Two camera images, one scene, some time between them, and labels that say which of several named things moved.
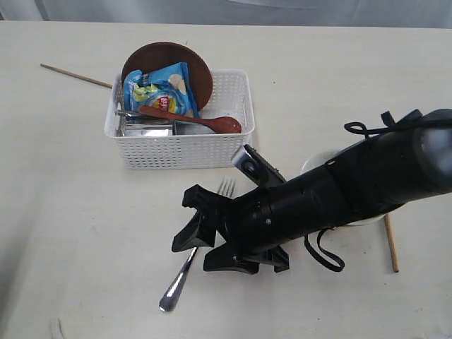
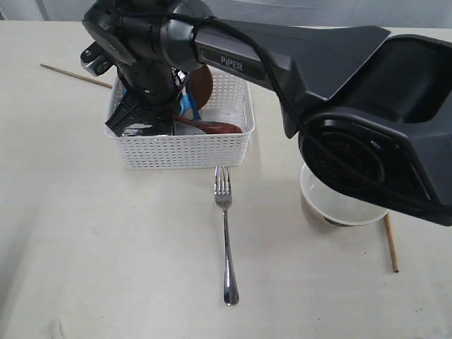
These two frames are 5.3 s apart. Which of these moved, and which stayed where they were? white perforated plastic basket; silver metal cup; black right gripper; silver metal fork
Moved: silver metal fork; black right gripper
Stayed: white perforated plastic basket; silver metal cup
